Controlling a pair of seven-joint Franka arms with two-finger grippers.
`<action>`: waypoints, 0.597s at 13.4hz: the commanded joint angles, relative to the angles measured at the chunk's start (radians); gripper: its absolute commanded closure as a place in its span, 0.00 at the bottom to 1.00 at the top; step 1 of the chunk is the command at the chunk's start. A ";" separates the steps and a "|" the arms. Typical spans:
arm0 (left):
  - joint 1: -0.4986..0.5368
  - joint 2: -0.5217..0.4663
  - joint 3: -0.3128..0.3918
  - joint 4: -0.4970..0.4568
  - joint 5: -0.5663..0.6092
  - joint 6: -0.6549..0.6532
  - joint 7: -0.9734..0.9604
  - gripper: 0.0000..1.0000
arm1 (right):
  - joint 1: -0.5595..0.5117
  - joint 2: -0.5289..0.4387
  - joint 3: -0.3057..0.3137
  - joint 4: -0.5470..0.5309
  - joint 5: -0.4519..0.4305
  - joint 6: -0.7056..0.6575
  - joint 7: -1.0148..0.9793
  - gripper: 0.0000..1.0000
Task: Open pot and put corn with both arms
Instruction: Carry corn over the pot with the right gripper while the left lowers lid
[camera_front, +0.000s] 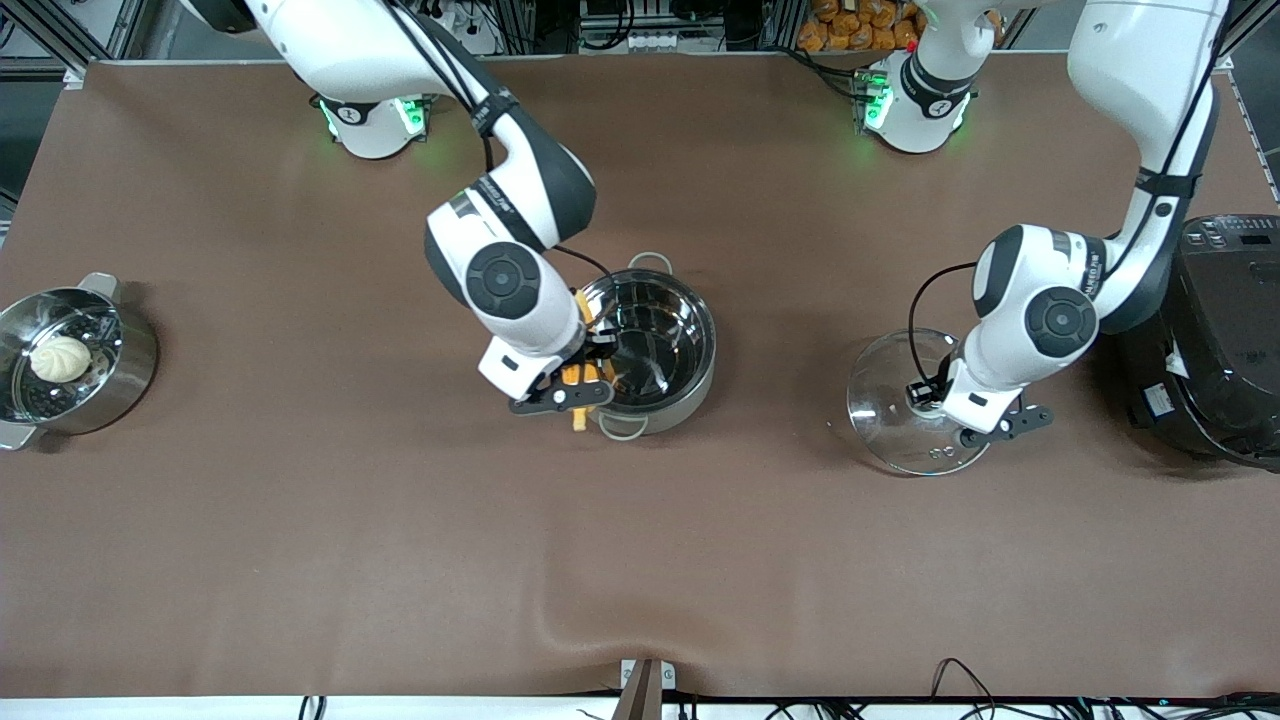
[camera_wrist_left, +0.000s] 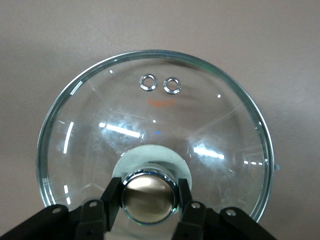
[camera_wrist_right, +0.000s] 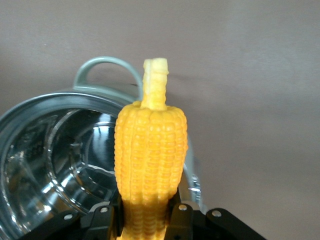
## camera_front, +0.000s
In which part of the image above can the brown table mat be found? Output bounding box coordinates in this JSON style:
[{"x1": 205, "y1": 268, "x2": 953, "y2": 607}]
[{"x1": 0, "y1": 54, "x2": 1280, "y2": 701}]

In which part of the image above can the black rice cooker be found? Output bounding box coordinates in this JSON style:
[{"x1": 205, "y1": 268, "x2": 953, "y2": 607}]
[{"x1": 1113, "y1": 212, "x2": 1280, "y2": 472}]

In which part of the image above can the stainless steel pot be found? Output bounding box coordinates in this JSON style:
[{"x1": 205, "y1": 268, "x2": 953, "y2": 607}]
[{"x1": 578, "y1": 251, "x2": 719, "y2": 441}]

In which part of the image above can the white steamed bun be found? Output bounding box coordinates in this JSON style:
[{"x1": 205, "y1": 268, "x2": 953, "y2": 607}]
[{"x1": 29, "y1": 335, "x2": 93, "y2": 384}]

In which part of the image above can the white power strip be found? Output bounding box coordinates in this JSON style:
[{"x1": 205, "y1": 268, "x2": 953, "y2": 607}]
[{"x1": 420, "y1": 0, "x2": 473, "y2": 37}]

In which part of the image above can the bag of orange snacks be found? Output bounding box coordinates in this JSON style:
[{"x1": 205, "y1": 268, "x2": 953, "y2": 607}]
[{"x1": 796, "y1": 0, "x2": 1004, "y2": 53}]

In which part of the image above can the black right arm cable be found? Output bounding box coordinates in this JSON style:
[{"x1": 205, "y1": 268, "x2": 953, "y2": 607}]
[{"x1": 385, "y1": 0, "x2": 616, "y2": 286}]

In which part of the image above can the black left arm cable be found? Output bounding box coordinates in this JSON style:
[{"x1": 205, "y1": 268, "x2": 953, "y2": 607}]
[{"x1": 906, "y1": 0, "x2": 1233, "y2": 393}]

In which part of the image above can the steel steamer pot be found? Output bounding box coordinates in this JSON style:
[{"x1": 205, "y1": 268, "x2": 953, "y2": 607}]
[{"x1": 0, "y1": 272, "x2": 160, "y2": 452}]

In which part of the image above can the glass pot lid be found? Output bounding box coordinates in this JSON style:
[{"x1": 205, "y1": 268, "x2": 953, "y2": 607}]
[{"x1": 846, "y1": 327, "x2": 993, "y2": 478}]

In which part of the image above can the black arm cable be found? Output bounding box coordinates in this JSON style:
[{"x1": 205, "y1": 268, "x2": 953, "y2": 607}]
[
  {"x1": 385, "y1": 0, "x2": 616, "y2": 286},
  {"x1": 906, "y1": 0, "x2": 1233, "y2": 393}
]

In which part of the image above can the black looped floor cable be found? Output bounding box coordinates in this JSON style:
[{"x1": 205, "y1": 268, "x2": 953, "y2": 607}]
[{"x1": 930, "y1": 657, "x2": 996, "y2": 703}]

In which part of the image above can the yellow corn cob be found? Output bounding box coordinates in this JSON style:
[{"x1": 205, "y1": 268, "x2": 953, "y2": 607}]
[{"x1": 561, "y1": 288, "x2": 617, "y2": 433}]

